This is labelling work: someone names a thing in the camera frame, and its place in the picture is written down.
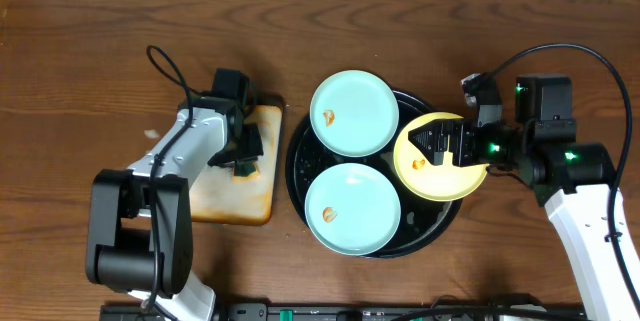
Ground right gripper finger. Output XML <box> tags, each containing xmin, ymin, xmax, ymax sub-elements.
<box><xmin>409</xmin><ymin>133</ymin><xmax>449</xmax><ymax>165</ymax></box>
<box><xmin>408</xmin><ymin>118</ymin><xmax>453</xmax><ymax>149</ymax></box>

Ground green yellow sponge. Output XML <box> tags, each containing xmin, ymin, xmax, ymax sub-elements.
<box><xmin>233</xmin><ymin>161</ymin><xmax>260</xmax><ymax>179</ymax></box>

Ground yellow plate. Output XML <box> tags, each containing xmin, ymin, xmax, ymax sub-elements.
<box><xmin>393</xmin><ymin>112</ymin><xmax>487</xmax><ymax>202</ymax></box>

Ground light blue plate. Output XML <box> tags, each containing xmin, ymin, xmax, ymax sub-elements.
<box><xmin>309</xmin><ymin>70</ymin><xmax>399</xmax><ymax>158</ymax></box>
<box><xmin>304</xmin><ymin>163</ymin><xmax>401</xmax><ymax>256</ymax></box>

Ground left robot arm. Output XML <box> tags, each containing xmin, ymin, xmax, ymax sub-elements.
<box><xmin>85</xmin><ymin>96</ymin><xmax>245</xmax><ymax>320</ymax></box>

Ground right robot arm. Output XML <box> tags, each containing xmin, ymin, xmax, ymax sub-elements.
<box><xmin>401</xmin><ymin>74</ymin><xmax>639</xmax><ymax>320</ymax></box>

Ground rectangular soapy black tray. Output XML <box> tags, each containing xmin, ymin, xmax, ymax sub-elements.
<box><xmin>190</xmin><ymin>94</ymin><xmax>284</xmax><ymax>226</ymax></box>

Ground round black tray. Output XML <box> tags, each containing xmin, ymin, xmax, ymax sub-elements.
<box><xmin>285</xmin><ymin>116</ymin><xmax>462</xmax><ymax>259</ymax></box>

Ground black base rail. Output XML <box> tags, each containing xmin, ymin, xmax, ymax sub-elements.
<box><xmin>98</xmin><ymin>303</ymin><xmax>587</xmax><ymax>321</ymax></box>

